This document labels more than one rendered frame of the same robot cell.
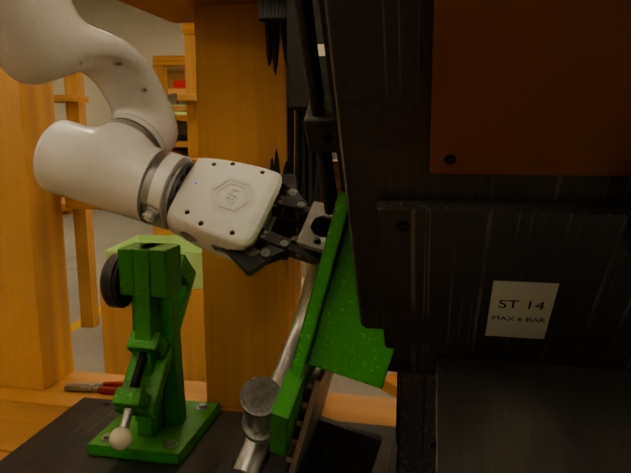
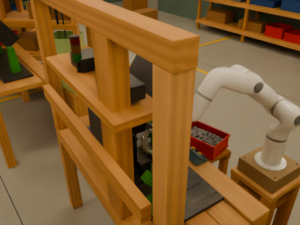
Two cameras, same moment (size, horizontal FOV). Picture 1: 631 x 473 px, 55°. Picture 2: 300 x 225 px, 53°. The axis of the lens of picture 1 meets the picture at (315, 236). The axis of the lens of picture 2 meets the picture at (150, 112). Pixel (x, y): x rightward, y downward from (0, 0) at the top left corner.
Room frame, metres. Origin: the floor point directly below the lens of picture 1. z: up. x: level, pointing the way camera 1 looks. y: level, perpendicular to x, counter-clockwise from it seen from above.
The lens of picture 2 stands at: (1.63, 1.02, 2.17)
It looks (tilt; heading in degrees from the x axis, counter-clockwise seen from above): 31 degrees down; 226
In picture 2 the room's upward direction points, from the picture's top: straight up
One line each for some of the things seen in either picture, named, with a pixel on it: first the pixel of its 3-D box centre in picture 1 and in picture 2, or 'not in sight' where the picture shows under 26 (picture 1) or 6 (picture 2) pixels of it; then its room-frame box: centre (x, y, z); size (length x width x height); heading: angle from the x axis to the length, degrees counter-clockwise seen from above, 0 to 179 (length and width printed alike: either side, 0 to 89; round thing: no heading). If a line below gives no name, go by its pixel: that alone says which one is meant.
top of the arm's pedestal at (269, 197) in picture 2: not in sight; (266, 175); (0.08, 0.51, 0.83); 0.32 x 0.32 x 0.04; 80
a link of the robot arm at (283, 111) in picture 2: not in sight; (285, 122); (0.09, 0.54, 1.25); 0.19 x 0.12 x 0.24; 65
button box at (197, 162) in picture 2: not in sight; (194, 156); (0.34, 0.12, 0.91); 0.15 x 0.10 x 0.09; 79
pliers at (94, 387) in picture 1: (110, 388); not in sight; (0.97, 0.35, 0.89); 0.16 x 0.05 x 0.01; 87
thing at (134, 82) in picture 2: not in sight; (130, 86); (0.87, 0.12, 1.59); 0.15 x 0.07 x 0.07; 79
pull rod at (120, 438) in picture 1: (125, 421); not in sight; (0.71, 0.24, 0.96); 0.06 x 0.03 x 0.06; 169
